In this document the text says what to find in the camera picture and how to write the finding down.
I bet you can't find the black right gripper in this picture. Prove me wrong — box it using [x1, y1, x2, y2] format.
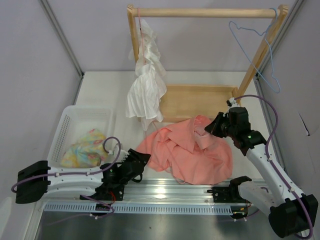
[205, 112, 237, 139]

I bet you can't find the pink skirt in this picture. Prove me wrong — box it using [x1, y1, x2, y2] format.
[136, 115, 233, 185]

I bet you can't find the pink wire hanger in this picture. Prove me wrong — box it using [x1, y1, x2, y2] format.
[152, 121, 186, 185]

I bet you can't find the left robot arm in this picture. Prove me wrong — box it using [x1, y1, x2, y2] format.
[12, 149, 151, 205]

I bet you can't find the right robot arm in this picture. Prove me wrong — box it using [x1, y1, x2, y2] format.
[204, 106, 319, 239]

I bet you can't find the white garment on hanger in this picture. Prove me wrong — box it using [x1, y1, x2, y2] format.
[125, 19, 167, 131]

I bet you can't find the pink hanger with white garment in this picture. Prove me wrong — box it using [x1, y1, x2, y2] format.
[137, 8, 147, 65]

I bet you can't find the pastel floral cloth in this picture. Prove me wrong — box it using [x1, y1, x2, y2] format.
[60, 129, 108, 168]

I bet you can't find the wooden clothes rack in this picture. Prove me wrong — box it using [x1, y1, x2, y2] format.
[127, 4, 289, 123]

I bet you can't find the white plastic basket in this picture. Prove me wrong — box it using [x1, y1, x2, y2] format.
[47, 105, 116, 168]

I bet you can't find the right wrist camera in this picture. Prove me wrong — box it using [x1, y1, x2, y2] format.
[226, 97, 240, 111]

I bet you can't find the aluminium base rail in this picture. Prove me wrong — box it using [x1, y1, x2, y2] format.
[41, 178, 259, 217]

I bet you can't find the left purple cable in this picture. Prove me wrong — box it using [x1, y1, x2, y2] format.
[11, 136, 123, 193]

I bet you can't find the purple cable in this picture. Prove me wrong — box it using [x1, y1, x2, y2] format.
[234, 94, 315, 238]
[11, 136, 123, 193]

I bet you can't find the blue wire hanger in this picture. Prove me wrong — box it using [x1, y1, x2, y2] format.
[228, 8, 281, 97]

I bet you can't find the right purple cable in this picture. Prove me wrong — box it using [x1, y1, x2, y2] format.
[234, 94, 315, 238]

